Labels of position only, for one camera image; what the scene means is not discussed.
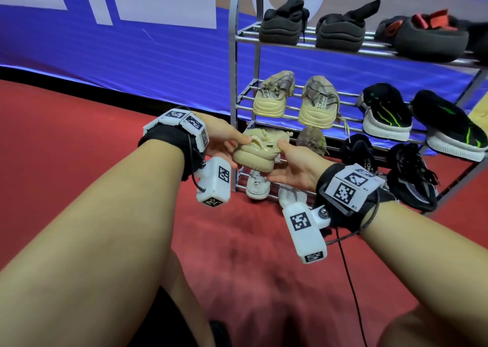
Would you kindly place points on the person's black trousers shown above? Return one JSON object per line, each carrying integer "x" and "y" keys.
{"x": 164, "y": 324}

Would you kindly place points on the person's left hand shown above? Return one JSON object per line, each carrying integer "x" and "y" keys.
{"x": 221, "y": 137}

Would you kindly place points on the black marker wristband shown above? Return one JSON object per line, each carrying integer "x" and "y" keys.
{"x": 350, "y": 190}
{"x": 171, "y": 133}

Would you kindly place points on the black marker right wristband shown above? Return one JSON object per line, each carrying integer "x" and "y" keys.
{"x": 350, "y": 190}

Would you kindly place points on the person's right forearm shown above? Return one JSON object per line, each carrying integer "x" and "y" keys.
{"x": 431, "y": 263}

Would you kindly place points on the grey metal shoe rack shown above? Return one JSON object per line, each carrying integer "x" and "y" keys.
{"x": 233, "y": 72}

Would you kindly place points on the black green-striped sneaker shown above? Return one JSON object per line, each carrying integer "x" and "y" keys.
{"x": 385, "y": 114}
{"x": 446, "y": 129}

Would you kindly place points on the grey striped sneaker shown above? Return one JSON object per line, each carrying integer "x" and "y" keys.
{"x": 291, "y": 196}
{"x": 258, "y": 186}

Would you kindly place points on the black grey mesh sneaker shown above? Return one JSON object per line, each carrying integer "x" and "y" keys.
{"x": 358, "y": 152}
{"x": 411, "y": 183}

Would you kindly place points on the blue printed banner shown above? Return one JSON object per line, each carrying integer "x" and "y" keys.
{"x": 152, "y": 61}

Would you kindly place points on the person's right leg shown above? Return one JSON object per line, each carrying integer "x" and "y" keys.
{"x": 415, "y": 331}

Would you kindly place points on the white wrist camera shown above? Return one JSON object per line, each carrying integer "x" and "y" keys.
{"x": 215, "y": 183}
{"x": 305, "y": 232}

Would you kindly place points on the black lug-sole sneaker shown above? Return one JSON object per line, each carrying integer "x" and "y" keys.
{"x": 339, "y": 34}

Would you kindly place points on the person's left forearm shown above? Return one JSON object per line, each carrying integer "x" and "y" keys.
{"x": 87, "y": 251}

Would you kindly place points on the person's black left shoe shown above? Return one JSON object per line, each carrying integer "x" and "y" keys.
{"x": 221, "y": 335}

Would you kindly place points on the black ribbed-sole sneaker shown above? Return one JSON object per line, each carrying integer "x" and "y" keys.
{"x": 478, "y": 42}
{"x": 431, "y": 42}

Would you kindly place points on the black marker left wristband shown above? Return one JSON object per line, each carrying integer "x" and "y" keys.
{"x": 171, "y": 133}

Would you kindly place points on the person's right hand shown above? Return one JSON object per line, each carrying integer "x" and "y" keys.
{"x": 305, "y": 171}

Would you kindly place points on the black orange-marked sneaker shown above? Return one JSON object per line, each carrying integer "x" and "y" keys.
{"x": 282, "y": 26}

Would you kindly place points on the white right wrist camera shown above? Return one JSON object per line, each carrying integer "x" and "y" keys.
{"x": 305, "y": 232}

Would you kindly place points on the person's left leg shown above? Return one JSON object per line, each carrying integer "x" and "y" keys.
{"x": 187, "y": 293}

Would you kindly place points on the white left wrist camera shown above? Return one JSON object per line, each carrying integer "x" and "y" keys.
{"x": 215, "y": 183}

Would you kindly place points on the pastel iridescent sneaker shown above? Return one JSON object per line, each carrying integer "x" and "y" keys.
{"x": 270, "y": 99}

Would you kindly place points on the cream chunky sneaker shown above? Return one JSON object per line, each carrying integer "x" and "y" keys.
{"x": 255, "y": 156}
{"x": 312, "y": 141}

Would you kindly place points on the person's leg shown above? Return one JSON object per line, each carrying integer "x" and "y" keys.
{"x": 415, "y": 331}
{"x": 187, "y": 293}

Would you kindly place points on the cream-soled sneaker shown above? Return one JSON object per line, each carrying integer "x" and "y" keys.
{"x": 318, "y": 106}

